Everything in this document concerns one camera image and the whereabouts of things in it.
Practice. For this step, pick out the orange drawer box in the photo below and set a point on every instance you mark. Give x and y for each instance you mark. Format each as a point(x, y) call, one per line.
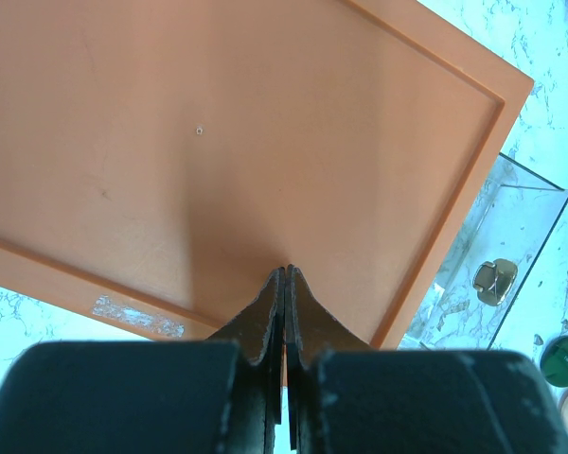
point(158, 159)

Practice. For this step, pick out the clear drawer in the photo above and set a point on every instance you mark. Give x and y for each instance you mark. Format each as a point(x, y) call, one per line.
point(493, 253)

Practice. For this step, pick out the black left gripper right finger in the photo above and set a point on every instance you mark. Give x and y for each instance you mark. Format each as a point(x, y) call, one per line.
point(346, 397)

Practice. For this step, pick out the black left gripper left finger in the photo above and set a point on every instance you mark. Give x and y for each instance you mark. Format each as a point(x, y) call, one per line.
point(219, 395)

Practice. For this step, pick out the dark green round compact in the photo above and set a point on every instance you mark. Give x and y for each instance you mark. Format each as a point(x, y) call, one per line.
point(554, 362)

